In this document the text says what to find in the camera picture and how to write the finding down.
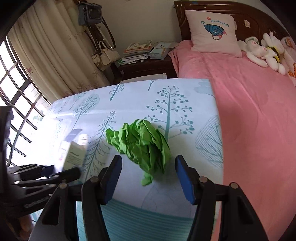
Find dark grey small carton box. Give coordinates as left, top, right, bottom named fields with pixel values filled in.
left=61, top=128, right=88, bottom=170

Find tree pattern tablecloth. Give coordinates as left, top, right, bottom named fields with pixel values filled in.
left=27, top=79, right=223, bottom=240

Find pink bed blanket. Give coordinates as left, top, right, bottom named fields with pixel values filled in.
left=170, top=41, right=295, bottom=240

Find dark wooden nightstand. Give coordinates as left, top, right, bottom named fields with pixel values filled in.
left=111, top=55, right=177, bottom=85

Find cream window curtain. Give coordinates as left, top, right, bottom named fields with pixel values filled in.
left=8, top=1, right=110, bottom=103

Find tissue box on nightstand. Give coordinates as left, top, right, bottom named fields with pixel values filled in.
left=149, top=48, right=171, bottom=60

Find stack of books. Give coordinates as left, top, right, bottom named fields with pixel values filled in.
left=117, top=40, right=152, bottom=65

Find white plush rabbit toy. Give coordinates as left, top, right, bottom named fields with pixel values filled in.
left=237, top=37, right=286, bottom=75

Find pink square cushion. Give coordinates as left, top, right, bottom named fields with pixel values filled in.
left=185, top=10, right=242, bottom=58

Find bee plush toy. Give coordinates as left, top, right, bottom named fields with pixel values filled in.
left=261, top=31, right=285, bottom=64

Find hanging handbags on rack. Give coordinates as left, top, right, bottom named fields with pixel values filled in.
left=77, top=1, right=120, bottom=71

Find dark wooden headboard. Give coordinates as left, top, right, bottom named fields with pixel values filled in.
left=174, top=1, right=290, bottom=40

